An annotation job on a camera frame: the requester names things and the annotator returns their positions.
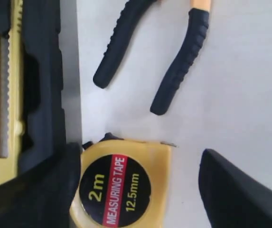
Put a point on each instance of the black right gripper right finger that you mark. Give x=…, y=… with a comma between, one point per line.
x=231, y=198

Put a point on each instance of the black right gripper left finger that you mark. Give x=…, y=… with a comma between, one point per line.
x=41, y=197

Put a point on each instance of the yellow utility knife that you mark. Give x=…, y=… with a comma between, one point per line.
x=12, y=125

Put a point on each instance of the yellow measuring tape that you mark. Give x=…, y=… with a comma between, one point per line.
x=124, y=183

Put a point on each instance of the black plastic tool case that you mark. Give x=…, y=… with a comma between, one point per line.
x=43, y=115

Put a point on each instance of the orange black handled pliers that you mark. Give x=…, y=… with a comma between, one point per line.
x=198, y=24

